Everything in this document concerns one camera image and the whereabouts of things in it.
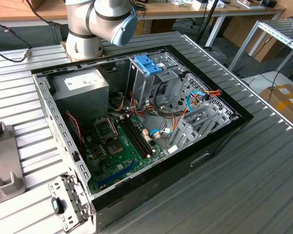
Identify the black RAM slot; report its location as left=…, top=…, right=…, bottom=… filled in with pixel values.
left=129, top=116, right=155, bottom=153
left=120, top=118, right=147, bottom=158
left=123, top=118, right=149, bottom=157
left=126, top=117, right=152, bottom=155

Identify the red black twisted fan wire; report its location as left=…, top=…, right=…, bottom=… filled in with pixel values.
left=65, top=112, right=85, bottom=145

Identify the black PC case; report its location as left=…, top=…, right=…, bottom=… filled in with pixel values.
left=30, top=44, right=254, bottom=232

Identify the blue expansion slot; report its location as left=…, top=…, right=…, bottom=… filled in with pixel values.
left=97, top=161, right=138, bottom=186

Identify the green motherboard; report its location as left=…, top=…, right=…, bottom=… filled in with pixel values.
left=82, top=114, right=167, bottom=195

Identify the orange red yellow power wire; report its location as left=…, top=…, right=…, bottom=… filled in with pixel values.
left=172, top=89, right=222, bottom=134

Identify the grey parts rack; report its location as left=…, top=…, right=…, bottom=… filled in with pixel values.
left=0, top=122, right=27, bottom=208

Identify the arm cable with metal plug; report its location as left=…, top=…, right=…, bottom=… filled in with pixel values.
left=0, top=16, right=32, bottom=63

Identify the yellow black wire bundle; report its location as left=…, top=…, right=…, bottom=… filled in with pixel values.
left=113, top=94, right=128, bottom=113

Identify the orange red wire bundle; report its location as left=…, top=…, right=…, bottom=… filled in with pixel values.
left=128, top=90, right=157, bottom=118

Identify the black cable bundle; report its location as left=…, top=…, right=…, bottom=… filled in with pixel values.
left=153, top=79, right=186, bottom=120

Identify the metal socket cover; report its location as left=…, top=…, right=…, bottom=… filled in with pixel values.
left=92, top=116, right=120, bottom=144

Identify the blue flat data wire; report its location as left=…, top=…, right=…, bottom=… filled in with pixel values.
left=185, top=90, right=206, bottom=113
left=150, top=128, right=173, bottom=140

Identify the silver drive cage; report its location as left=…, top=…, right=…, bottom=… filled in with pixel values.
left=126, top=52, right=186, bottom=110

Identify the cardboard box with white labels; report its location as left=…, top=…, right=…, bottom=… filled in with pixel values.
left=259, top=83, right=293, bottom=123

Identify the silver disk bay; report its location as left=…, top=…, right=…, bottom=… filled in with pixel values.
left=166, top=101, right=239, bottom=154

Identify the black latch with teal button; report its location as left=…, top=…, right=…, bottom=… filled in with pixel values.
left=50, top=197, right=66, bottom=215

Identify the metal slat side table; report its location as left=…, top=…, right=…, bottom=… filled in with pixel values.
left=228, top=19, right=293, bottom=74

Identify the black case fan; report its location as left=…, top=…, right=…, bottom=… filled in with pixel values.
left=63, top=111, right=86, bottom=148

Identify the blue drive cage latch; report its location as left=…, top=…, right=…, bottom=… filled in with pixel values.
left=133, top=55, right=166, bottom=76

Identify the black tripod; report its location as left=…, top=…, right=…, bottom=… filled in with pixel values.
left=196, top=0, right=222, bottom=47

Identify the silver expansion bracket plate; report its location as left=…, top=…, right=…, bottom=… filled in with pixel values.
left=48, top=174, right=92, bottom=232

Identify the grey power supply unit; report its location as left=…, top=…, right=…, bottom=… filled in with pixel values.
left=50, top=67, right=110, bottom=127

